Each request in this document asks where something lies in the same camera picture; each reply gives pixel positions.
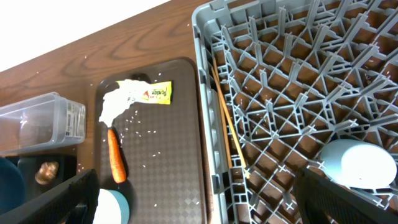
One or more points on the orange carrot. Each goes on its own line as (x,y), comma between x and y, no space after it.
(115,159)

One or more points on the white crumpled napkin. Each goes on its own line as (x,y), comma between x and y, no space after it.
(120,99)

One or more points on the dark blue plate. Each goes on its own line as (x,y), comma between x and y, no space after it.
(12,186)

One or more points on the brown food scrap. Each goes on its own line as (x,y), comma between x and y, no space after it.
(47,173)

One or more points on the light blue rice bowl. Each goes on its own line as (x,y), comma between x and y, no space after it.
(112,208)

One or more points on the black plastic tray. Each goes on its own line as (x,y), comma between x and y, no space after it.
(25,178)

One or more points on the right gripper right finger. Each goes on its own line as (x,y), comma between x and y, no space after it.
(319,199)

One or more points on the clear plastic bin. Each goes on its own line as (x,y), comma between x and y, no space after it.
(47,121)

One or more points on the yellow green snack wrapper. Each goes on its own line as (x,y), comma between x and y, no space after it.
(155,92)

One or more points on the brown serving tray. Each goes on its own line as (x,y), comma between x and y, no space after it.
(160,146)

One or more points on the grey dishwasher rack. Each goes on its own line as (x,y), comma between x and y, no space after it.
(295,76)

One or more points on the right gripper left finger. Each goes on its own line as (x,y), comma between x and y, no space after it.
(73,201)

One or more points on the light blue cup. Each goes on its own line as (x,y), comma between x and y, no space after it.
(358,164)

